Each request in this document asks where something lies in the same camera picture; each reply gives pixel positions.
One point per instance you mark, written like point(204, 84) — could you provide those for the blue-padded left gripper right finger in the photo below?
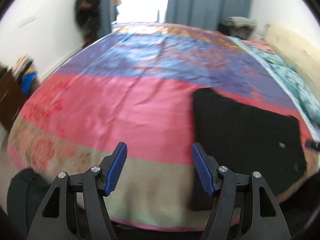
point(261, 216)

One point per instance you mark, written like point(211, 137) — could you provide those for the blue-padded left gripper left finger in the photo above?
point(57, 215)

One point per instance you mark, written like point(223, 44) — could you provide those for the black pants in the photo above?
point(245, 139)

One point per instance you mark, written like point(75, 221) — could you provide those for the teal floral blanket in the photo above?
point(289, 76)

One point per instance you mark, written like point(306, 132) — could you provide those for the cream headboard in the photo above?
point(297, 52)

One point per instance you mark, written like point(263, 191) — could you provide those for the brown wooden dresser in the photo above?
point(12, 99)

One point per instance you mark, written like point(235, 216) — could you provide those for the colourful satin bedspread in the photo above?
point(135, 85)

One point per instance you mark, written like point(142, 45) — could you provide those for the folded grey blanket stack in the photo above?
point(237, 26)

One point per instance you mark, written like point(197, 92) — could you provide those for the pile of clothes on dresser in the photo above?
point(25, 74)

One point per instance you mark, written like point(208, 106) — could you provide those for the blue-grey curtain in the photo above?
point(205, 14)

